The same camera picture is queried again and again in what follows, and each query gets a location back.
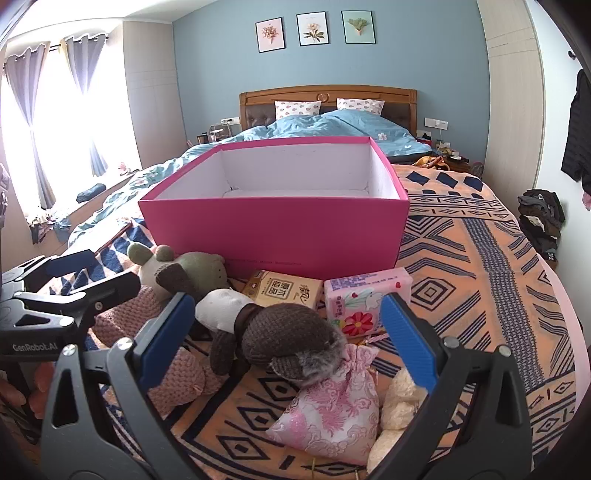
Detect pink knitted rabbit plush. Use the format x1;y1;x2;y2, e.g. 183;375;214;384
92;285;222;407

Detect green plant wall picture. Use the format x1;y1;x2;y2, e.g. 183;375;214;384
342;10;376;44

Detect wooden bed headboard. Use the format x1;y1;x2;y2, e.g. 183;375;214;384
239;85;419;134

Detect pink flower wall picture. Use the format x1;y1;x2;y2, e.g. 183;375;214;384
255;17;286;54

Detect brown tissue pack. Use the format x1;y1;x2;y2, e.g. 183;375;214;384
241;270;324;311

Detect tall beige wardrobe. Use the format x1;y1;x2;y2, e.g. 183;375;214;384
475;0;543;199

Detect white flower wall picture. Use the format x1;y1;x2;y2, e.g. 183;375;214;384
296;11;330;47

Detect green frog plush toy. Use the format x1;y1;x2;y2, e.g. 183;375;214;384
127;242;228;301

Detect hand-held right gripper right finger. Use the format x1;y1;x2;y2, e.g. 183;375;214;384
367;292;536;480

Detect dark blue folded cloth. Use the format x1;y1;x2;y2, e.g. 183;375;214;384
76;184;107;204

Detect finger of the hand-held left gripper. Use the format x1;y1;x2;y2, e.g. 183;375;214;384
14;271;141;320
2;249;96;289

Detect brown knitted plush toy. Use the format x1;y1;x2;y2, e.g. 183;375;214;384
194;288;347;381

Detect beige built-in cupboard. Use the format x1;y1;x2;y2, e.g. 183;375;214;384
122;21;190;169

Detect pink cardboard box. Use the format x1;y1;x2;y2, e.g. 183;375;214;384
137;136;411;280

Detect pile of dark clothes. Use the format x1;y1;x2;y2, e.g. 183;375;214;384
517;189;566;264

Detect pink tissue pack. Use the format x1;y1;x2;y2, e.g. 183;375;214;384
323;267;413;337

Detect orange patterned blanket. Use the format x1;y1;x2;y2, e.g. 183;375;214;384
46;164;578;480

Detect pink brocade drawstring pouch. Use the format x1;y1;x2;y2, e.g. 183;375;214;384
265;344;382;467

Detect cluttered bedside table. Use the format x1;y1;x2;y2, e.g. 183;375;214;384
196;117;241;144

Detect cream fuzzy plush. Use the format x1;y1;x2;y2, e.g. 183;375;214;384
367;367;428;472

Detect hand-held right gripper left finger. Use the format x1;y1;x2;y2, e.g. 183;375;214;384
39;292;204;480

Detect wooden nightstand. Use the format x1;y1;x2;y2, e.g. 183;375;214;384
443;152;485;176

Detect blue flowered duvet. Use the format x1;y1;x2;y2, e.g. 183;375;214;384
68;111;435;247

